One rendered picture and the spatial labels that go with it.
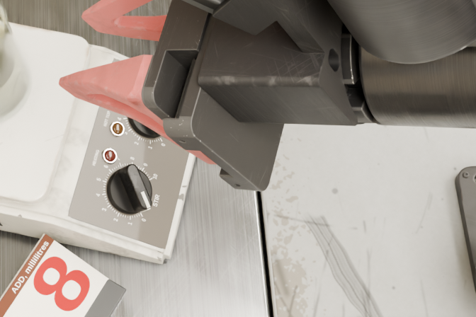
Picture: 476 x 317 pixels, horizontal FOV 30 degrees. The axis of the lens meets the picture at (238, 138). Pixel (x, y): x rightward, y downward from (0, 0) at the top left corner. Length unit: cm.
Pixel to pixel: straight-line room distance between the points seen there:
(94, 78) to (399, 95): 13
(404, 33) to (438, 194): 40
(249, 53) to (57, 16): 41
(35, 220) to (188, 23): 27
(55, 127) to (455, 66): 34
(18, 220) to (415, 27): 39
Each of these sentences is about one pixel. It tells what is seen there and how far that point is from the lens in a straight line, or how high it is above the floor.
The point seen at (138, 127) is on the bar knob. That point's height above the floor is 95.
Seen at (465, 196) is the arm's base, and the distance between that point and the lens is 66.
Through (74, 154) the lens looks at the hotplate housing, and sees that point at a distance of 60.
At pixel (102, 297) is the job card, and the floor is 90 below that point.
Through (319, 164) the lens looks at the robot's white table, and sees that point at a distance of 66.
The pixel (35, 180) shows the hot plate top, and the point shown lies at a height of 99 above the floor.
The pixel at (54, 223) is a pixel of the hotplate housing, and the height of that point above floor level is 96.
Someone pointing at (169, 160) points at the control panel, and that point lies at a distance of 62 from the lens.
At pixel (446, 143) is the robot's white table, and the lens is 68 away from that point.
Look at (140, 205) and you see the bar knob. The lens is 59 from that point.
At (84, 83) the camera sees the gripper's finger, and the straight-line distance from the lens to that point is 39.
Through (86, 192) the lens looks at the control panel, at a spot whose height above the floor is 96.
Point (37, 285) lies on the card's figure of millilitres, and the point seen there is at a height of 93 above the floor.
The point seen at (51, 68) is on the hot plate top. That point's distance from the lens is 60.
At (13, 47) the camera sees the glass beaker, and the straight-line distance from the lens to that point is 55.
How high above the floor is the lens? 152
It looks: 69 degrees down
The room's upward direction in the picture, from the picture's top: 2 degrees clockwise
